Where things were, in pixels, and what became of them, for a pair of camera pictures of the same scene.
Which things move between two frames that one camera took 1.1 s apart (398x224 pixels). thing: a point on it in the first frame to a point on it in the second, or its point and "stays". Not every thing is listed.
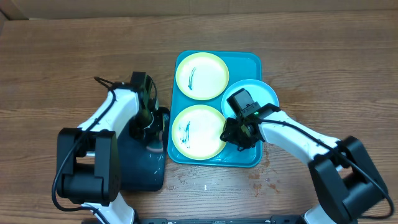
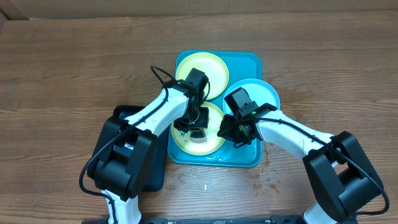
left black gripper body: [147, 124] to [193, 121]
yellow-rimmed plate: [202, 76] stays
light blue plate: [259, 91] stays
